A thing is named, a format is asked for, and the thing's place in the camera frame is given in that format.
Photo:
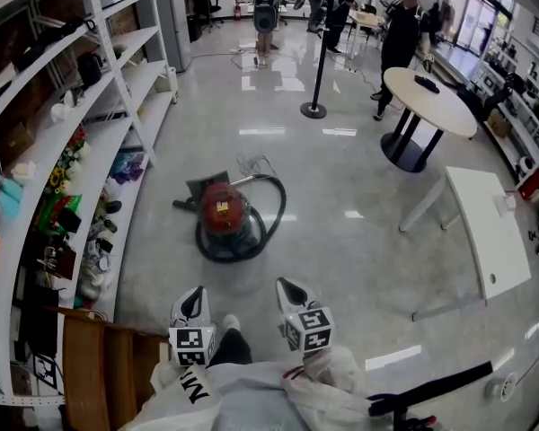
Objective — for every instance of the black office chair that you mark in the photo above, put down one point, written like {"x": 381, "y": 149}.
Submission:
{"x": 202, "y": 0}

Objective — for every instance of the person's left leg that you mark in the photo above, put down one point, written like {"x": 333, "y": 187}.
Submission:
{"x": 231, "y": 348}

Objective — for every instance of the red fire extinguisher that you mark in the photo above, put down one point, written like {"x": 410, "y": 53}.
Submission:
{"x": 237, "y": 12}

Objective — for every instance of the glass door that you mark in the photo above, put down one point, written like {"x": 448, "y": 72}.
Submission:
{"x": 476, "y": 23}

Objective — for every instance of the white rectangular desk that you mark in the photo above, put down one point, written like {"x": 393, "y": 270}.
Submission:
{"x": 489, "y": 227}

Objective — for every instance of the long black bag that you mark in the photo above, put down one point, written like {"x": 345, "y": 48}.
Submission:
{"x": 49, "y": 43}

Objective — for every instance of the black coat stand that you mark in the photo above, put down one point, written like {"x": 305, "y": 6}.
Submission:
{"x": 319, "y": 61}

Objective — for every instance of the white display shelving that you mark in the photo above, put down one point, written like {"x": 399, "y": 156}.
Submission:
{"x": 521, "y": 124}

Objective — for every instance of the dark round device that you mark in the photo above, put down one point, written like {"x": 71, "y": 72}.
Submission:
{"x": 300, "y": 0}

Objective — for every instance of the black backpack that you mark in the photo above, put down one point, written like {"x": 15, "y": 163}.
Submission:
{"x": 265, "y": 14}

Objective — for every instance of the dark glass bottle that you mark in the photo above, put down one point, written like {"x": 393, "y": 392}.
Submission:
{"x": 103, "y": 225}

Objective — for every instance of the white figurine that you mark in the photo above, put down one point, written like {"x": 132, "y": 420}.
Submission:
{"x": 62, "y": 108}

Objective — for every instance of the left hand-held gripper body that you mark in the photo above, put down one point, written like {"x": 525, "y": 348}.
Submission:
{"x": 192, "y": 346}

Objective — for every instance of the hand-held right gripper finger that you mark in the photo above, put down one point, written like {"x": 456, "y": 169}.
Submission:
{"x": 304, "y": 298}
{"x": 285, "y": 299}

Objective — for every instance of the red vacuum cleaner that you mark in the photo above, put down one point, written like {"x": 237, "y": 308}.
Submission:
{"x": 220, "y": 209}

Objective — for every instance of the person's left forearm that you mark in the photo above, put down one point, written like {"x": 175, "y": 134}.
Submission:
{"x": 175, "y": 398}

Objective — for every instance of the purple and blue bags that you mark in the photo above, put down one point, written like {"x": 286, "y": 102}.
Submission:
{"x": 128, "y": 169}

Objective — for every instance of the grey refrigerator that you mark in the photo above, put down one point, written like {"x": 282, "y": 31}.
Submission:
{"x": 175, "y": 20}

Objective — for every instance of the black flat device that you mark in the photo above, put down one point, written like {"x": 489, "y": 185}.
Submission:
{"x": 426, "y": 83}

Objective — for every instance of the black oval cap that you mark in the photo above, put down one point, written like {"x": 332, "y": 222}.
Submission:
{"x": 113, "y": 207}

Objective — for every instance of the small white box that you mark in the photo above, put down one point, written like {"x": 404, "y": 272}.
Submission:
{"x": 505, "y": 204}

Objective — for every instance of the brown cardboard box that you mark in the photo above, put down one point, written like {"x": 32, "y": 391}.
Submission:
{"x": 17, "y": 144}

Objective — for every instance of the person's right forearm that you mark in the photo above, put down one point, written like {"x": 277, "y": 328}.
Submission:
{"x": 337, "y": 375}

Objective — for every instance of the artificial flower bouquet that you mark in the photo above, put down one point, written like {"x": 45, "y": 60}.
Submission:
{"x": 69, "y": 160}

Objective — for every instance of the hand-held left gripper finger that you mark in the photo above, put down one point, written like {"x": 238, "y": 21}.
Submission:
{"x": 203, "y": 314}
{"x": 179, "y": 312}

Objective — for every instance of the red box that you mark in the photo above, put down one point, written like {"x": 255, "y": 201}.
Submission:
{"x": 533, "y": 184}

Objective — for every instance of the black bin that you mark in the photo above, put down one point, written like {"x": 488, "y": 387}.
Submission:
{"x": 195, "y": 29}

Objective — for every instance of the black round bag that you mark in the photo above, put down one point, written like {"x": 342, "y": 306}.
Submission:
{"x": 90, "y": 70}

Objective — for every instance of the round wooden table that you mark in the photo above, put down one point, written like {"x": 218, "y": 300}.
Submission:
{"x": 431, "y": 101}

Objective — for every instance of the blue plush toy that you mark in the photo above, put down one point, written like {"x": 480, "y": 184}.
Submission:
{"x": 6, "y": 196}

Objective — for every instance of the person's white jacket torso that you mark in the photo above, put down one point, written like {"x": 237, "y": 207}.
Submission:
{"x": 251, "y": 398}

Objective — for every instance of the green snack packet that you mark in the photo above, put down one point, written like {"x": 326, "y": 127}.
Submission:
{"x": 56, "y": 211}

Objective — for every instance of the rectangular wooden table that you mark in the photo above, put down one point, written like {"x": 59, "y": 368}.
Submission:
{"x": 364, "y": 17}

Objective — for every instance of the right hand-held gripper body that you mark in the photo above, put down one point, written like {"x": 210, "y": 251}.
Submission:
{"x": 309, "y": 330}

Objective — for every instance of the person's white left shoe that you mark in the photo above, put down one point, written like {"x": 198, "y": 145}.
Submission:
{"x": 232, "y": 322}

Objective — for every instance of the white metal shelving unit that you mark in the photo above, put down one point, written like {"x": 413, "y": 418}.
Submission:
{"x": 40, "y": 160}

